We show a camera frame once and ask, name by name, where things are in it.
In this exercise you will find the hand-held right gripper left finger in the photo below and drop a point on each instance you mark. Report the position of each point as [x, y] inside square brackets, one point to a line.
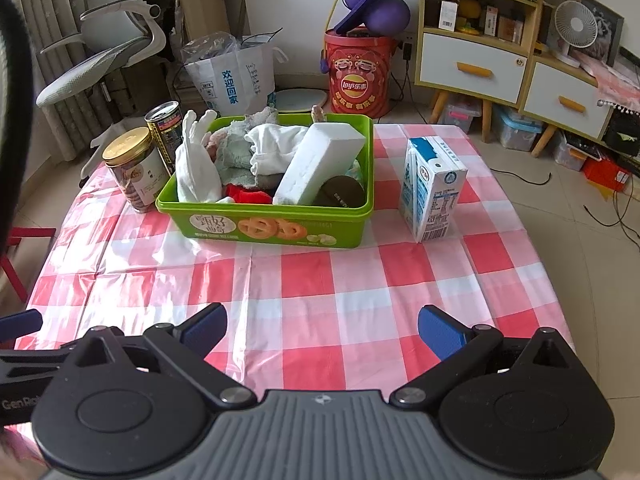
[205, 327]

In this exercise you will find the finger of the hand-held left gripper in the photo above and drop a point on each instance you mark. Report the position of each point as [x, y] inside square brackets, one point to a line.
[20, 322]

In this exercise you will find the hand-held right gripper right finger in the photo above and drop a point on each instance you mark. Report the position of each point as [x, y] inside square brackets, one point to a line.
[442, 332]

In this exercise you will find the green plastic box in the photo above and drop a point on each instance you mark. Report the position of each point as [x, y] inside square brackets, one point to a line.
[260, 232]

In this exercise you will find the blue patterned cloth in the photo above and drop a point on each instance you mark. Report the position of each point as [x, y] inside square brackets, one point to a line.
[356, 170]

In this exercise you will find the pink checked tablecloth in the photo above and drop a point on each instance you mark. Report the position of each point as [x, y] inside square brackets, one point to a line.
[310, 280]

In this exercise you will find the blue white milk carton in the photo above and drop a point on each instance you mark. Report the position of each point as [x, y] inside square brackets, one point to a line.
[432, 195]

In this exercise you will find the red cloth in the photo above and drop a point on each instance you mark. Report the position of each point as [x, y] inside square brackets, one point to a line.
[250, 196]

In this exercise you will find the white knit glove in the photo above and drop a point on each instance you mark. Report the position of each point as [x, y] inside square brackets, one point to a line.
[197, 170]

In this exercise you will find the gold lid cookie jar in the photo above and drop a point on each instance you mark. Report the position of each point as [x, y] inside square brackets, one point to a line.
[132, 175]

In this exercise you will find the green fluffy towel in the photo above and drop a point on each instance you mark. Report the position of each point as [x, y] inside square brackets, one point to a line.
[235, 160]

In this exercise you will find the black round case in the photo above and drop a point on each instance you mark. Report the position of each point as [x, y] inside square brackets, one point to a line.
[340, 192]

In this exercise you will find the white cloth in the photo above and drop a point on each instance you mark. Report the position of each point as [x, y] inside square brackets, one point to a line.
[272, 152]

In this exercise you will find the metal drink can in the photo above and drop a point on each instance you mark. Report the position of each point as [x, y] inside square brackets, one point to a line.
[165, 135]

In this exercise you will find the white sponge block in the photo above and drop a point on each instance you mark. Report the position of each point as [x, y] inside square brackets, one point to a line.
[320, 160]

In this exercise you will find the blue lid storage box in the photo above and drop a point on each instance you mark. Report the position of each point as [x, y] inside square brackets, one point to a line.
[517, 130]

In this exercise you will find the small clear storage box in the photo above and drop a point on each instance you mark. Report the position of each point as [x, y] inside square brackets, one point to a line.
[570, 152]

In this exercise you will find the red cardboard box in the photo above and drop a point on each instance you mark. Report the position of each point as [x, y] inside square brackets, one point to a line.
[607, 172]

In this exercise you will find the white printed sack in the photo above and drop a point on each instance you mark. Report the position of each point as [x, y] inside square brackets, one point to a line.
[240, 80]

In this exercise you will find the low wooden drawer cabinet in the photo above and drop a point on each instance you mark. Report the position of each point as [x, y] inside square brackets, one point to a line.
[560, 102]

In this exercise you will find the red snack bucket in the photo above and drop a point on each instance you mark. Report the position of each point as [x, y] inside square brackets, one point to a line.
[357, 85]

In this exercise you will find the black printed bag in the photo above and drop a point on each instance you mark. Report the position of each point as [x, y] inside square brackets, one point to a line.
[622, 140]

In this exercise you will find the tall wooden shelf cabinet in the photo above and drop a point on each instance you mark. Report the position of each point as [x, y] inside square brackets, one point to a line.
[470, 67]

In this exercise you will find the clear plastic bag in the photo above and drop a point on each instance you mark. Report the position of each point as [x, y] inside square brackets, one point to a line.
[210, 47]

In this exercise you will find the pink cloth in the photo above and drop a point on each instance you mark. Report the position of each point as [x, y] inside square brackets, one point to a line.
[620, 85]

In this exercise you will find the brown shelf box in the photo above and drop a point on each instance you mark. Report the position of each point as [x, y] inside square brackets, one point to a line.
[510, 29]

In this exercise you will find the white office chair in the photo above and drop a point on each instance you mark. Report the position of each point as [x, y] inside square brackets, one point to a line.
[115, 25]

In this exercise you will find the white red shelf box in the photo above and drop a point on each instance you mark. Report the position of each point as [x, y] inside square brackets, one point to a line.
[490, 20]

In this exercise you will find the yellow toy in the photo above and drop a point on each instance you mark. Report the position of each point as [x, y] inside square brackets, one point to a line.
[470, 12]

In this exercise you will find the purple hopper ball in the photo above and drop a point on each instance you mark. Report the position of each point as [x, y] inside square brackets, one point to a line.
[390, 15]

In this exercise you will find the brown cardboard box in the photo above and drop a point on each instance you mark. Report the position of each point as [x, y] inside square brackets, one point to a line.
[210, 5]

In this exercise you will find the white desk fan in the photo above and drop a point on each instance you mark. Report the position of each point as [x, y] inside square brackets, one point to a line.
[575, 27]

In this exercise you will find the red stool frame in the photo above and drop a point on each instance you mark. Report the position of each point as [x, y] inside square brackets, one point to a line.
[15, 280]

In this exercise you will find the black wall plug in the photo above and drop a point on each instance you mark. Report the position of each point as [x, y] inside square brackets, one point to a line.
[407, 51]

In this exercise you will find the black picture frame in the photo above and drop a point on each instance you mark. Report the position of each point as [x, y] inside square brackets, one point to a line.
[607, 25]

